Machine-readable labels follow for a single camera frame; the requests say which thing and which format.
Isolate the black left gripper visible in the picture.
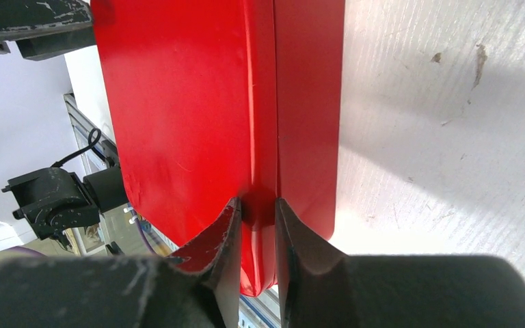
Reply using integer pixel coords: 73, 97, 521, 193
0, 0, 96, 61

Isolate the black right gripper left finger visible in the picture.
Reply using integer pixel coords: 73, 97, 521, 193
0, 197, 241, 327

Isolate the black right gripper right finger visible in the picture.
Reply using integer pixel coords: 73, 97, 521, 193
275, 198, 525, 327

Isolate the red box lid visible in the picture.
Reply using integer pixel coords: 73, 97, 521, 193
91, 1, 278, 297

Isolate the red square chocolate box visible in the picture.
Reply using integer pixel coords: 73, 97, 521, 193
274, 1, 345, 239

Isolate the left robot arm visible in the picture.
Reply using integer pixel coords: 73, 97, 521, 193
0, 1, 127, 251

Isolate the aluminium frame rail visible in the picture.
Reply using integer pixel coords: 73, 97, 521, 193
63, 92, 119, 174

